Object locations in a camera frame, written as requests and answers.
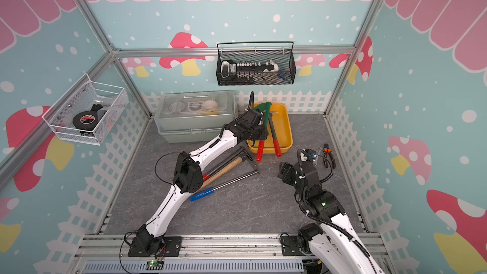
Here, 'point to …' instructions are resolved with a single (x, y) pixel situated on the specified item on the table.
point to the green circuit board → (155, 265)
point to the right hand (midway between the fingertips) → (287, 165)
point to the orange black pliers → (326, 150)
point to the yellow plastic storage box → (280, 115)
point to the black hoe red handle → (278, 153)
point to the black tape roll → (85, 120)
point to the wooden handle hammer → (233, 164)
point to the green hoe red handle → (265, 106)
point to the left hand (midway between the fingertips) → (266, 135)
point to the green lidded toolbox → (195, 117)
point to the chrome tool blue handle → (203, 193)
